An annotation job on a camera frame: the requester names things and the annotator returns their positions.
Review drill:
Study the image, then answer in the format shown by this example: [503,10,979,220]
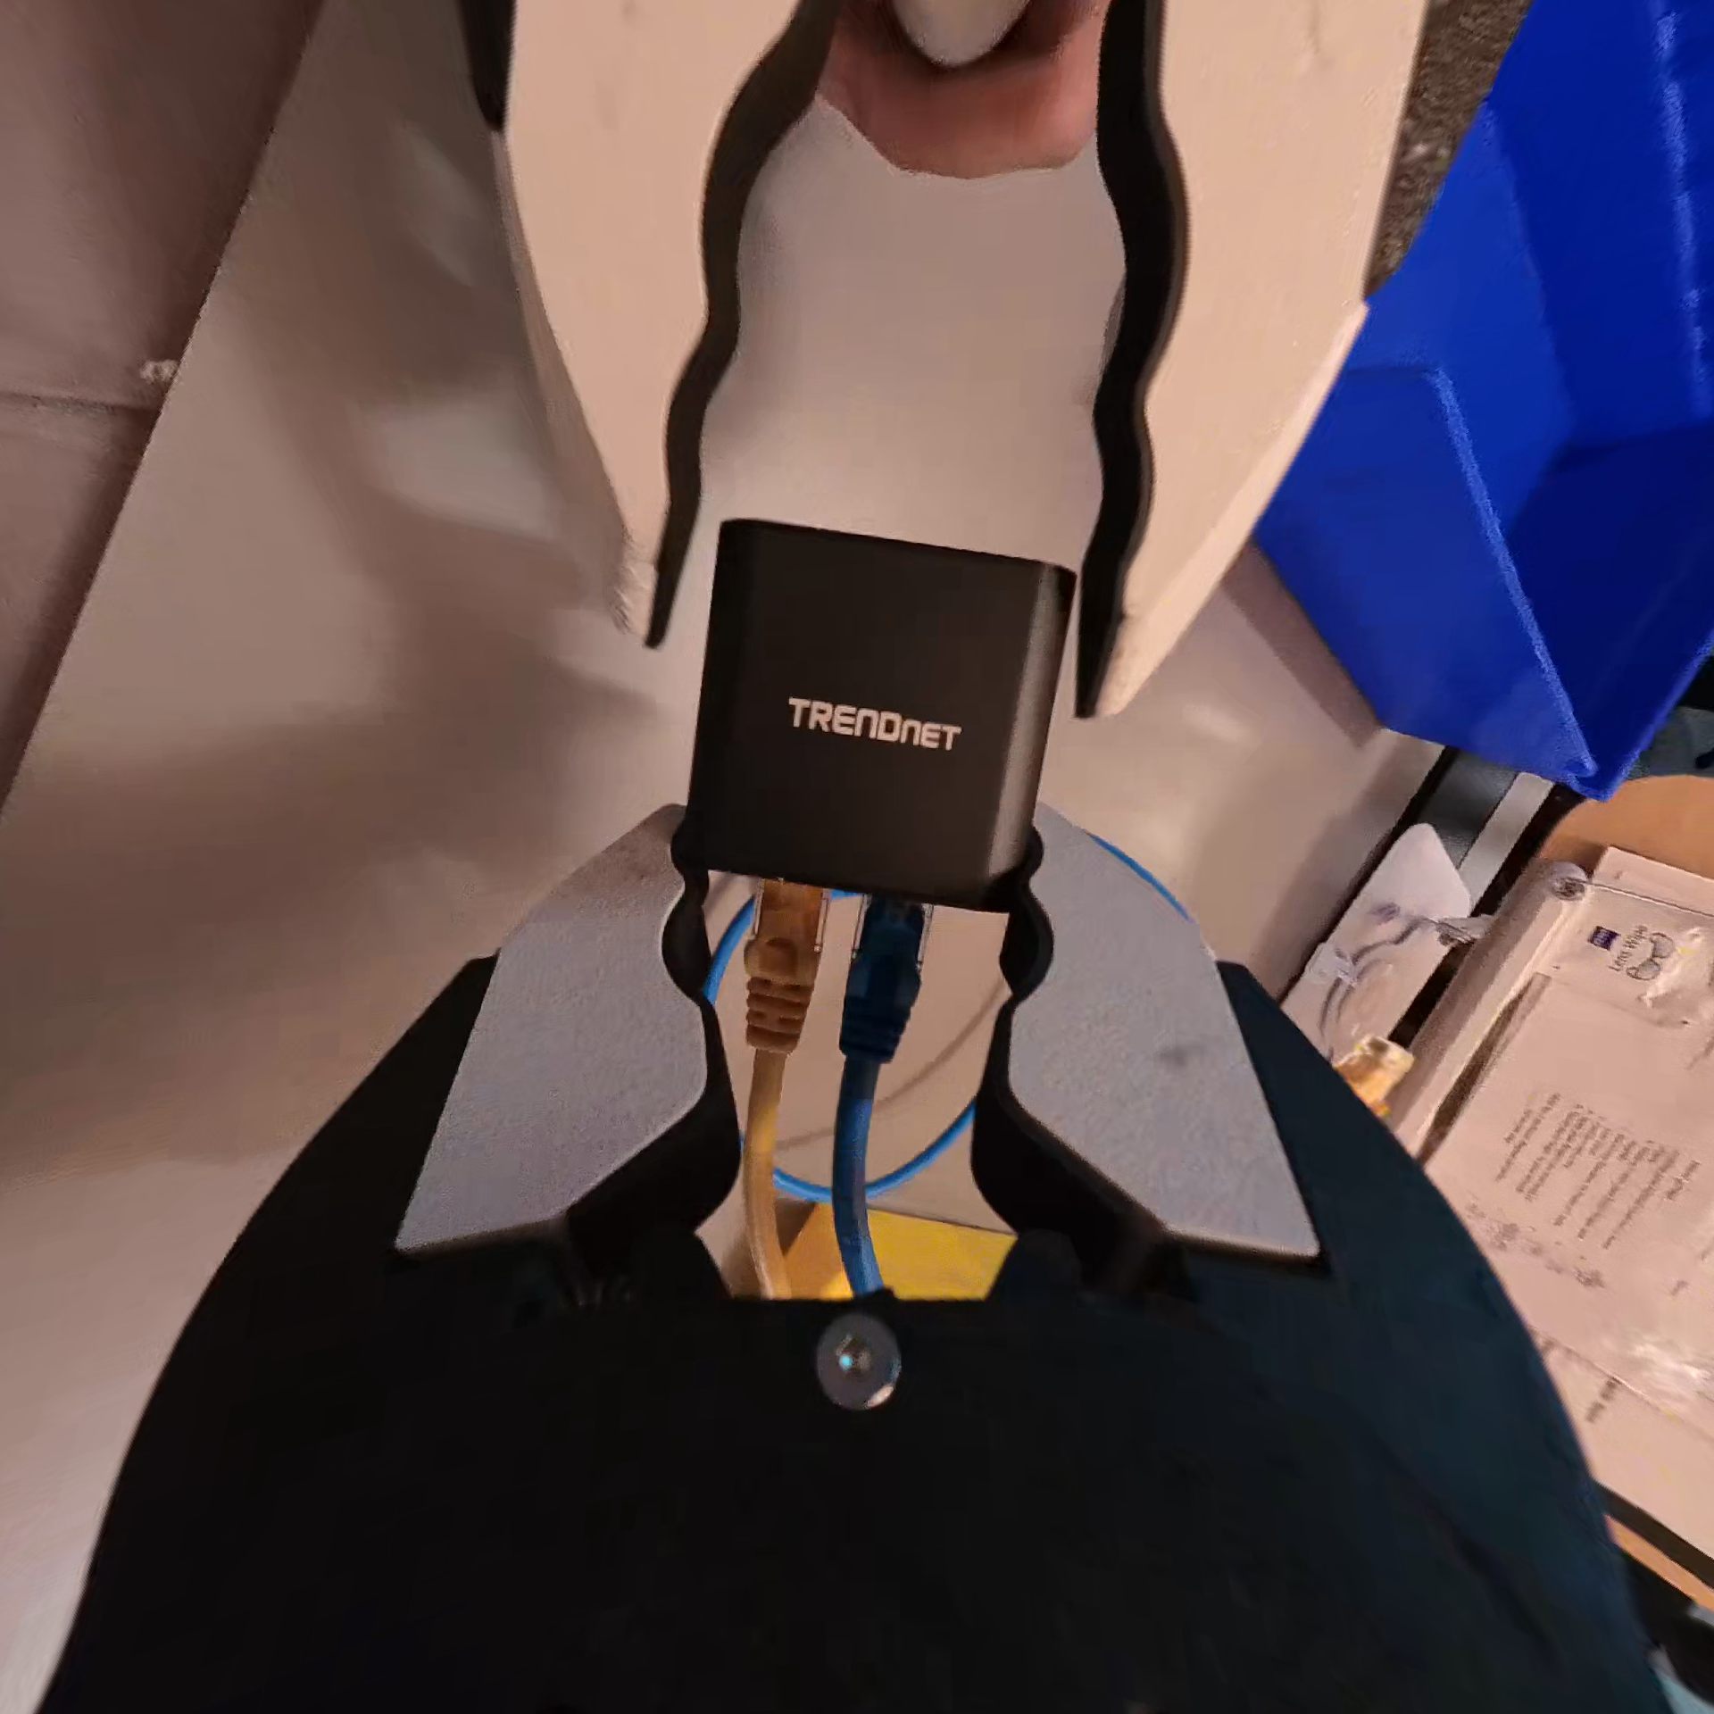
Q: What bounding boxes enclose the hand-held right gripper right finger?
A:
[971,805,1331,1266]

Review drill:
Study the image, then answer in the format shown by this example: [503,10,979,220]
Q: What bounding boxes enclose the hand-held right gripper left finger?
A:
[394,803,745,1261]

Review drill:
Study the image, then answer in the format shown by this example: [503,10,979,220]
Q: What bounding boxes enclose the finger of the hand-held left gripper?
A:
[491,0,843,650]
[1076,0,1434,721]

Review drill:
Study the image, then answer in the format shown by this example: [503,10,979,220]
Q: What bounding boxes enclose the yellow network cable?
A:
[741,877,1415,1299]

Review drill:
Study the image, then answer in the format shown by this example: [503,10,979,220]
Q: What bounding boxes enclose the blue network cable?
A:
[703,830,1193,1299]

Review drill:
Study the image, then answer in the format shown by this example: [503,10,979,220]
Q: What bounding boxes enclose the yellow plastic bin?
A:
[778,1197,1021,1299]

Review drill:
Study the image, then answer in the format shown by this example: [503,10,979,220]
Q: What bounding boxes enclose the black network adapter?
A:
[683,521,1080,917]

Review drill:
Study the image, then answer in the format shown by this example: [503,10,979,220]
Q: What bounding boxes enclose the light grey desk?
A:
[0,0,1462,1274]

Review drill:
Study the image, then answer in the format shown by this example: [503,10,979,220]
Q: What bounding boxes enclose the person's left hand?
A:
[817,0,1116,182]

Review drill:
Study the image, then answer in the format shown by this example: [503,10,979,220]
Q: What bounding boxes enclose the white plastic board base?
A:
[1278,822,1488,1046]

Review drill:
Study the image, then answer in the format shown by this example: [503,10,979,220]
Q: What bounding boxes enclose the blue plastic bin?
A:
[1251,0,1714,805]

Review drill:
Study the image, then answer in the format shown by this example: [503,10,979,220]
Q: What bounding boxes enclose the laminated instruction sheet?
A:
[1421,843,1714,1460]

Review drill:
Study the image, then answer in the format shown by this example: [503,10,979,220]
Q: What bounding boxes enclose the white wipe packet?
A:
[1574,914,1714,1027]

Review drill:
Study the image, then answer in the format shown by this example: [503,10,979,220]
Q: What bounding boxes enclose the papers in plastic sleeve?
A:
[1400,770,1714,1607]

